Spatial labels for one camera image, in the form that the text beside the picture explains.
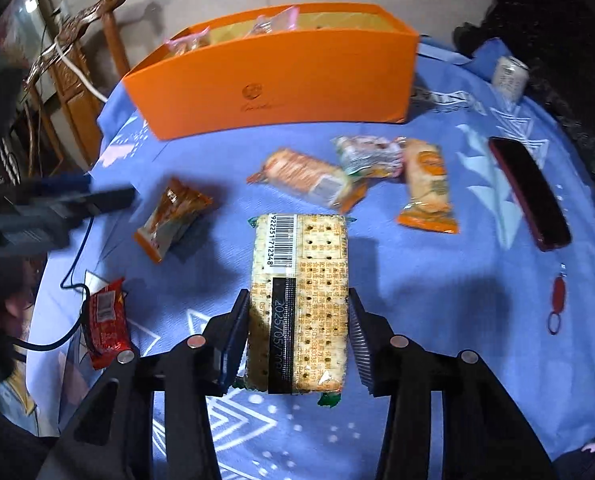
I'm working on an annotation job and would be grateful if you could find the beige cracker packet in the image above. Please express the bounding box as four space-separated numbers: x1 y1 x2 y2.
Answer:
232 212 359 409

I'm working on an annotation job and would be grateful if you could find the orange white-label cracker packet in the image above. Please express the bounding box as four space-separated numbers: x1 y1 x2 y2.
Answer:
246 147 369 214

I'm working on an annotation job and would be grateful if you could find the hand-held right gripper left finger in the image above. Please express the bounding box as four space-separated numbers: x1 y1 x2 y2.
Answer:
38 287 253 480

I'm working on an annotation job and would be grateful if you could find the orange brown snack packet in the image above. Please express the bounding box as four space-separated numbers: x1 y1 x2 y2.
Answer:
134 176 215 265

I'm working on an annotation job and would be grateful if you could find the carved wooden chair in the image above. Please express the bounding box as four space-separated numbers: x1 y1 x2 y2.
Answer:
25 0 134 177

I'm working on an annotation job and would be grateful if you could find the white cable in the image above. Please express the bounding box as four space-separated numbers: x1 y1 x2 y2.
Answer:
52 42 111 104

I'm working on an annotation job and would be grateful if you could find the pink snack packet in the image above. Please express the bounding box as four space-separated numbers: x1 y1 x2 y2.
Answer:
165 30 211 57
250 6 301 37

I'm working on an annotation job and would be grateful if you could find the speckled green-edged snack packet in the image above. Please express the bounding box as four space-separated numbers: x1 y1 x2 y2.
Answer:
331 135 408 180

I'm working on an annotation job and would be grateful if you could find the white drink can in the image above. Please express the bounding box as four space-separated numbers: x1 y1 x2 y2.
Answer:
491 56 530 104

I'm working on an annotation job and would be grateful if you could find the orange round-logo cracker packet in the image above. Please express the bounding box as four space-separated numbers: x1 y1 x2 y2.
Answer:
395 138 461 235

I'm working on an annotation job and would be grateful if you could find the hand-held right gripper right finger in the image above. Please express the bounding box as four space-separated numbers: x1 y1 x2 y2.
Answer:
346 287 561 480

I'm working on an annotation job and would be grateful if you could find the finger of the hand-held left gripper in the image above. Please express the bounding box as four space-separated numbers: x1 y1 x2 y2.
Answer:
62 186 137 222
25 172 93 199

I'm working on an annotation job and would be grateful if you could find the blue printed cloth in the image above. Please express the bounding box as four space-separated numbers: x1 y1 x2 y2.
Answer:
25 35 595 480

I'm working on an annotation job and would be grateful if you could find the red key fob with ring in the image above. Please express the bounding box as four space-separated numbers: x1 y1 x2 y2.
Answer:
546 262 569 336

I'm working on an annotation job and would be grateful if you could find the black cable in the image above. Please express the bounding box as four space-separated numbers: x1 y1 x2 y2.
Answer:
12 215 94 357

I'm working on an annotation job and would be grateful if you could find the red snack packet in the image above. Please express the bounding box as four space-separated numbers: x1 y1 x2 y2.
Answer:
81 277 140 372

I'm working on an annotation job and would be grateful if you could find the black smartphone with red case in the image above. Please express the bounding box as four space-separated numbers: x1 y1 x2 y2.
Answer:
487 136 573 253

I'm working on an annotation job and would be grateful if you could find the orange cardboard box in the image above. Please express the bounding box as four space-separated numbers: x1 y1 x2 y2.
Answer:
122 2 421 142

